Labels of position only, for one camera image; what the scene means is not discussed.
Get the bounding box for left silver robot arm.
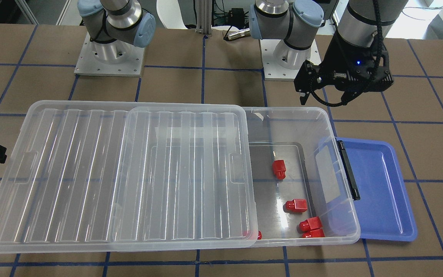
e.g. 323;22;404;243
248;0;406;107

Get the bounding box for black box latch handle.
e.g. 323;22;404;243
337;140;361;200

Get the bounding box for blue plastic tray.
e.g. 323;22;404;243
337;137;417;242

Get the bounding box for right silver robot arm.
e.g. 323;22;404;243
77;0;155;64

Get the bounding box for clear plastic storage box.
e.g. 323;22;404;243
108;107;361;247

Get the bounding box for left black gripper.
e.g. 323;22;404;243
294;33;394;106

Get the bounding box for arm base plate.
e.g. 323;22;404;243
260;39;321;81
74;33;145;77

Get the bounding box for clear plastic box lid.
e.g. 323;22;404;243
0;100;258;254

